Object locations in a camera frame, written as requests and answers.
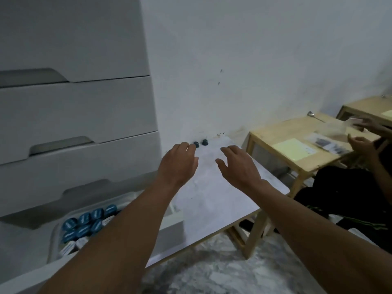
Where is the person's left hand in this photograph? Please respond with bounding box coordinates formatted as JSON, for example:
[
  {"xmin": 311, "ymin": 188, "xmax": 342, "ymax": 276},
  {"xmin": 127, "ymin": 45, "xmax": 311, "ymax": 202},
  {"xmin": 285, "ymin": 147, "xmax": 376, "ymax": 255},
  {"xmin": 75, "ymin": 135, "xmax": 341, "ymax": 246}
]
[{"xmin": 157, "ymin": 142, "xmax": 200, "ymax": 190}]

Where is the person's right hand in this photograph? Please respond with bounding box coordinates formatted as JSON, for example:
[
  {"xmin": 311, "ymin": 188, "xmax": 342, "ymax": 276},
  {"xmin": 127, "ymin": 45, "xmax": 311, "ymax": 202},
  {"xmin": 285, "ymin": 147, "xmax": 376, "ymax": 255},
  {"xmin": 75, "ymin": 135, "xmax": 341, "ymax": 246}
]
[{"xmin": 215, "ymin": 145, "xmax": 264, "ymax": 194}]

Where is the person's left forearm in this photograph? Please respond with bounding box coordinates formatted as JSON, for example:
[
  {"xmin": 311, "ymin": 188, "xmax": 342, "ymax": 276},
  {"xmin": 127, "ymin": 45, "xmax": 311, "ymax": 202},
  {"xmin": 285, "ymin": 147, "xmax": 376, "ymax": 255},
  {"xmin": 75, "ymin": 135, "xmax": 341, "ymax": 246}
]
[{"xmin": 37, "ymin": 179, "xmax": 191, "ymax": 294}]

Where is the person's right forearm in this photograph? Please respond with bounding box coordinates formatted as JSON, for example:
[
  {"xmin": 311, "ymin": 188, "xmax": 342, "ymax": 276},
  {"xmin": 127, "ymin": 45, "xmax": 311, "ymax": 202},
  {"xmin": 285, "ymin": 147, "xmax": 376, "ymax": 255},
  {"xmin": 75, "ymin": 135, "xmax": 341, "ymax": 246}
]
[{"xmin": 245, "ymin": 179, "xmax": 392, "ymax": 294}]

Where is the white-topped wooden table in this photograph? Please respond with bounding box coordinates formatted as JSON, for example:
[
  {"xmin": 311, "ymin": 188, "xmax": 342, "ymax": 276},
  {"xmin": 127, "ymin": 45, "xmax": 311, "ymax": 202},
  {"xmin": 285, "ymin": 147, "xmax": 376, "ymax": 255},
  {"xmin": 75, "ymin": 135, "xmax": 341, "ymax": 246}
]
[{"xmin": 144, "ymin": 136, "xmax": 291, "ymax": 268}]

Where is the light wooden low table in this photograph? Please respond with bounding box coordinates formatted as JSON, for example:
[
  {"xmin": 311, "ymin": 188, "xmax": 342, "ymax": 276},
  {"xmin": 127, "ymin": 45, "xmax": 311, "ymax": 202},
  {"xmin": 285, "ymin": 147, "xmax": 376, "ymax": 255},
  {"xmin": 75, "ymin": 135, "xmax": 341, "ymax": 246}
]
[
  {"xmin": 336, "ymin": 95, "xmax": 392, "ymax": 127},
  {"xmin": 246, "ymin": 112, "xmax": 381, "ymax": 199}
]

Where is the plastic bag of dark parts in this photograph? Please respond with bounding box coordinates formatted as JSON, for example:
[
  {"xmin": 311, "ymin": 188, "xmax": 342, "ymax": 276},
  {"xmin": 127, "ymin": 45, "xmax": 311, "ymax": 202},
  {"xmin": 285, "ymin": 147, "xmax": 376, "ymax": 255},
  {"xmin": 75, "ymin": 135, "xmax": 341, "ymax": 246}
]
[{"xmin": 305, "ymin": 133, "xmax": 348, "ymax": 155}]

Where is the clear plastic bag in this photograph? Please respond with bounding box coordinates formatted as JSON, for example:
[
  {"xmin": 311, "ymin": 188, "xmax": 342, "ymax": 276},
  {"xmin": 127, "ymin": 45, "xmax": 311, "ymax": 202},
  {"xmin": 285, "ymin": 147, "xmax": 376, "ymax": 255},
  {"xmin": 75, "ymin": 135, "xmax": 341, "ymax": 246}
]
[{"xmin": 318, "ymin": 118, "xmax": 356, "ymax": 142}]

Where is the cluster of blue-capped bottles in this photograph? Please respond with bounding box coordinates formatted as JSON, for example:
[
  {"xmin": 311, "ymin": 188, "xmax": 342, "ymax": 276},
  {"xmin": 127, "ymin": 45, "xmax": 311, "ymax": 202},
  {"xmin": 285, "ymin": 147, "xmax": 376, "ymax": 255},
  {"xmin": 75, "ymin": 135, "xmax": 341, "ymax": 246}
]
[{"xmin": 59, "ymin": 204, "xmax": 119, "ymax": 257}]

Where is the clear plastic tray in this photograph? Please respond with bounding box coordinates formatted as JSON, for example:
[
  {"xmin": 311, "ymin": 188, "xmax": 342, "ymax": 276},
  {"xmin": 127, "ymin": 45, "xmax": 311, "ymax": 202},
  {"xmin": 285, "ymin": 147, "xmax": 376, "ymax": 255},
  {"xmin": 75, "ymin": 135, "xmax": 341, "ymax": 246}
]
[{"xmin": 47, "ymin": 193, "xmax": 139, "ymax": 264}]

